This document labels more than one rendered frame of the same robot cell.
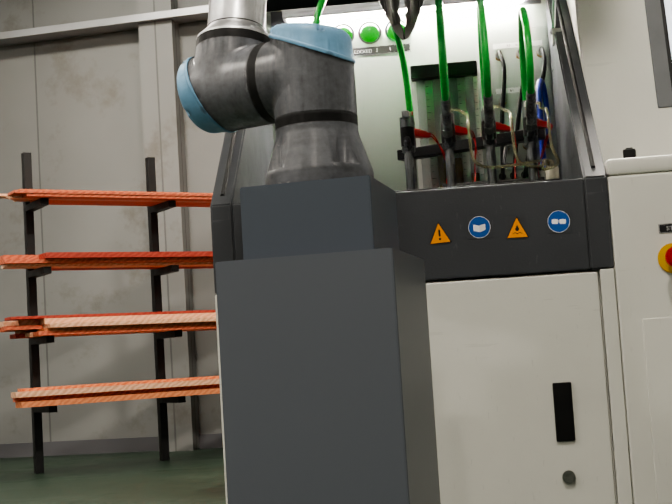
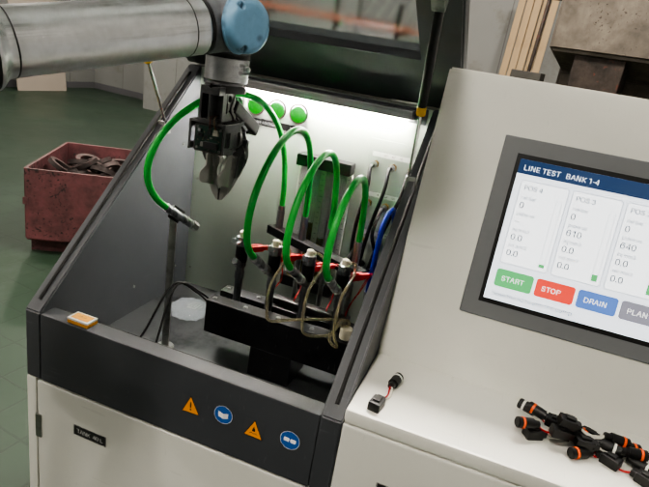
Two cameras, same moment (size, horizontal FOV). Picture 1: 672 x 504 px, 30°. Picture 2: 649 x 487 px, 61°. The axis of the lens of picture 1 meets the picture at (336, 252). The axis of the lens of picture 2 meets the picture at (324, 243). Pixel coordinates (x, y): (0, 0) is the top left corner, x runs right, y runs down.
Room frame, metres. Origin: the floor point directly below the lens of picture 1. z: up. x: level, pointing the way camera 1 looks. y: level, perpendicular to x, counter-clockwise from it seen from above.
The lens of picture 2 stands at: (1.35, -0.55, 1.55)
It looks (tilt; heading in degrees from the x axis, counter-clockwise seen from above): 19 degrees down; 11
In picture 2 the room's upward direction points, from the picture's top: 9 degrees clockwise
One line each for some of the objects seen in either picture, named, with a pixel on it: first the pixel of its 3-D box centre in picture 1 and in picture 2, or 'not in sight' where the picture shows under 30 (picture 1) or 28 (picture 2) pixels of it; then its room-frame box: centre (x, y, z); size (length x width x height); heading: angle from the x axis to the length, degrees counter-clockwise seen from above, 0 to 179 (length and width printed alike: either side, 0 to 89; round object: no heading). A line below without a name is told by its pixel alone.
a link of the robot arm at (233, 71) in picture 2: not in sight; (228, 71); (2.28, -0.15, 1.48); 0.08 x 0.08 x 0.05
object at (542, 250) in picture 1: (408, 237); (173, 389); (2.21, -0.13, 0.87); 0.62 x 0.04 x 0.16; 84
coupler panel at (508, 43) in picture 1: (521, 97); (382, 205); (2.68, -0.42, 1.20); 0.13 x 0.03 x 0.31; 84
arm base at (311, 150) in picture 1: (318, 153); not in sight; (1.73, 0.02, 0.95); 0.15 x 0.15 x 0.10
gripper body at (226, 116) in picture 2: not in sight; (220, 119); (2.28, -0.15, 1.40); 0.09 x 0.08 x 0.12; 174
